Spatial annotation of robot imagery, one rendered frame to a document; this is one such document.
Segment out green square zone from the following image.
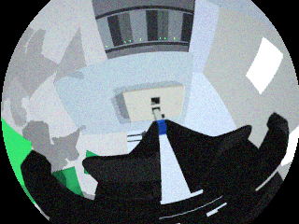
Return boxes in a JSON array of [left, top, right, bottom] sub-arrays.
[[1, 119, 35, 204]]

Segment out grey panel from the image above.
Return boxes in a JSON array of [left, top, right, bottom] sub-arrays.
[[53, 51, 194, 135]]

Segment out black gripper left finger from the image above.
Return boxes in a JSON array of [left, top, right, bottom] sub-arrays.
[[82, 120, 162, 202]]

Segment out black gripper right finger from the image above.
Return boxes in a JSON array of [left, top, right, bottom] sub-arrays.
[[164, 119, 251, 194]]

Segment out green square patch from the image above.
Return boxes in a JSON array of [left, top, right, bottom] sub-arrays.
[[83, 150, 98, 175]]

